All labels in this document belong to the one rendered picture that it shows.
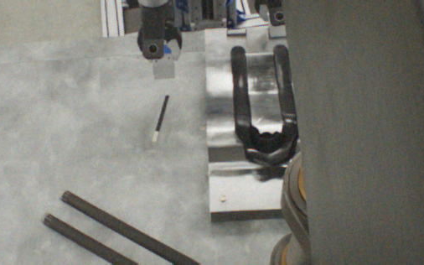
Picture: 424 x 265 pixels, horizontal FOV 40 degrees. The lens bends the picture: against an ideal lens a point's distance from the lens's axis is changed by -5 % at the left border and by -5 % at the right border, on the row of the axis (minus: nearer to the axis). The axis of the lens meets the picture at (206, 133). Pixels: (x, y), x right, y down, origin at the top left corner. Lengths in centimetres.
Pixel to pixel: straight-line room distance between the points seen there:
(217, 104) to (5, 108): 59
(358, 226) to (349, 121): 3
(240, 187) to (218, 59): 34
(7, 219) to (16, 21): 165
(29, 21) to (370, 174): 284
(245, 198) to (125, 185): 30
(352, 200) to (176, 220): 122
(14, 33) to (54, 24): 20
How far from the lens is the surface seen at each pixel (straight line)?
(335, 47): 21
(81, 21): 289
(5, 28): 300
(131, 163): 148
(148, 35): 131
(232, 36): 160
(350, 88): 19
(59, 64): 170
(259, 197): 136
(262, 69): 151
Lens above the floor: 209
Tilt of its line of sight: 59 degrees down
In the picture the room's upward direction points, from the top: 5 degrees counter-clockwise
